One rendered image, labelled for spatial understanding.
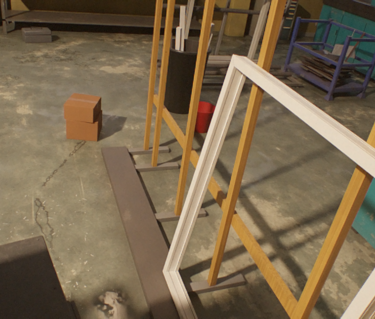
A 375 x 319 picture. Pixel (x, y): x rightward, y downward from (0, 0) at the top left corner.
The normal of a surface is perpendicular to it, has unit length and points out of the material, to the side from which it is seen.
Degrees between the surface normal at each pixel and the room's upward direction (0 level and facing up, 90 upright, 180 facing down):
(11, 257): 0
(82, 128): 90
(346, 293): 0
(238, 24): 90
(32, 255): 0
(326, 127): 82
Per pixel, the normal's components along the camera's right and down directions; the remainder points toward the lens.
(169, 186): 0.12, -0.85
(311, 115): -0.92, -0.06
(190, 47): -0.24, 0.42
